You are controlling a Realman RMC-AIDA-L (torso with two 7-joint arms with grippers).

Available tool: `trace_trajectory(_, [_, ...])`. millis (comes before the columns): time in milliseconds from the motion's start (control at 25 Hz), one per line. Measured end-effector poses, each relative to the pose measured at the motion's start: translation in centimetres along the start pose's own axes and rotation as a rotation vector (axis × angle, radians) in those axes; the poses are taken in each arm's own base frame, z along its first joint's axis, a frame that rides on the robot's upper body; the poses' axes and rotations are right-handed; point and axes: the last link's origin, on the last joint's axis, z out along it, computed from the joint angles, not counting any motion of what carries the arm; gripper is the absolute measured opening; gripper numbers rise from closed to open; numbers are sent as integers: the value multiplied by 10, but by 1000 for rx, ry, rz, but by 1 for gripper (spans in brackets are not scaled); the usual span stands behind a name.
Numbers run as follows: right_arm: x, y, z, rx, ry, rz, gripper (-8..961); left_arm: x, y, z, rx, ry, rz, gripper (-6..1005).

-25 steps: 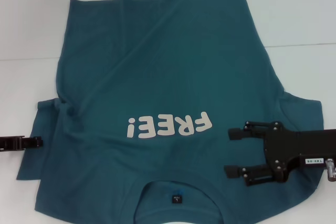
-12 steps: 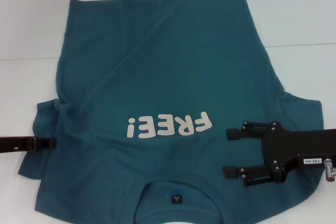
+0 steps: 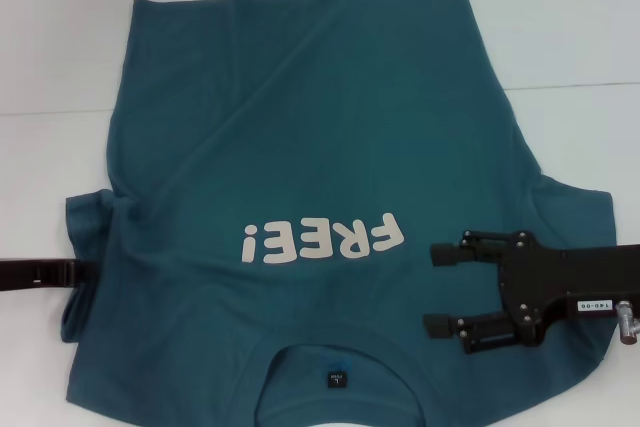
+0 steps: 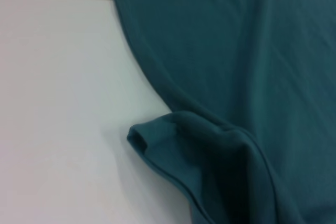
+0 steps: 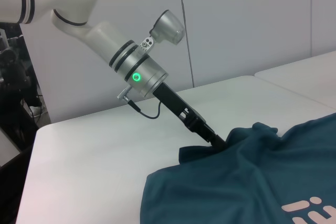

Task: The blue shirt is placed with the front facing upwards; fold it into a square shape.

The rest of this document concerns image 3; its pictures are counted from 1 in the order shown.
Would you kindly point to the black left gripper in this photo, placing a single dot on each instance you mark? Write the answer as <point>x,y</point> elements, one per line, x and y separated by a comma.
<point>15,274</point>

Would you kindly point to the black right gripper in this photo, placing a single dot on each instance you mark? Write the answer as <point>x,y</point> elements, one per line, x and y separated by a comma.
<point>575,282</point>

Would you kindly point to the blue FREE print t-shirt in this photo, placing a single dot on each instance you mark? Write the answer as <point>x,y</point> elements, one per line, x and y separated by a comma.
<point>300,147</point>

